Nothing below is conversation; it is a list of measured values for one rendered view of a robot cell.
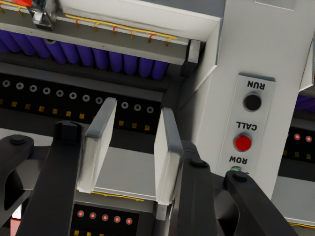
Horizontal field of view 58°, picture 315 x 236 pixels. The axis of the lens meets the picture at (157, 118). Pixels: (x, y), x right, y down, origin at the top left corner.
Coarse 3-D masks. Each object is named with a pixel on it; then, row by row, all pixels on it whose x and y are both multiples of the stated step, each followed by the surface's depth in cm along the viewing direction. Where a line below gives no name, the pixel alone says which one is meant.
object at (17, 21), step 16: (0, 0) 30; (0, 16) 31; (16, 16) 32; (16, 32) 33; (32, 32) 32; (48, 32) 32; (64, 32) 32; (80, 32) 32; (96, 32) 32; (112, 32) 32; (96, 48) 34; (112, 48) 33; (128, 48) 32; (144, 48) 32; (160, 48) 33; (176, 48) 33
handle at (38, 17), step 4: (16, 0) 23; (20, 0) 23; (24, 0) 23; (28, 0) 24; (20, 4) 25; (24, 4) 24; (28, 4) 24; (32, 4) 25; (36, 4) 26; (32, 8) 27; (36, 8) 26; (40, 8) 27; (36, 12) 28; (40, 12) 28; (44, 12) 28; (36, 16) 28; (40, 16) 28; (32, 20) 28; (36, 20) 28; (40, 20) 28
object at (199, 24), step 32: (64, 0) 29; (96, 0) 28; (128, 0) 28; (160, 0) 28; (192, 0) 28; (224, 0) 28; (160, 32) 32; (192, 32) 31; (0, 64) 44; (192, 64) 33; (128, 96) 45; (160, 96) 46
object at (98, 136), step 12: (108, 108) 17; (96, 120) 14; (108, 120) 15; (96, 132) 13; (108, 132) 16; (84, 144) 13; (96, 144) 13; (108, 144) 18; (84, 156) 13; (96, 156) 13; (84, 168) 13; (96, 168) 13; (84, 180) 13; (96, 180) 14
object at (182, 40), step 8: (8, 8) 31; (16, 8) 31; (24, 8) 31; (64, 16) 32; (80, 16) 32; (88, 24) 32; (104, 24) 32; (128, 32) 32; (136, 32) 32; (144, 32) 32; (176, 40) 32; (184, 40) 33
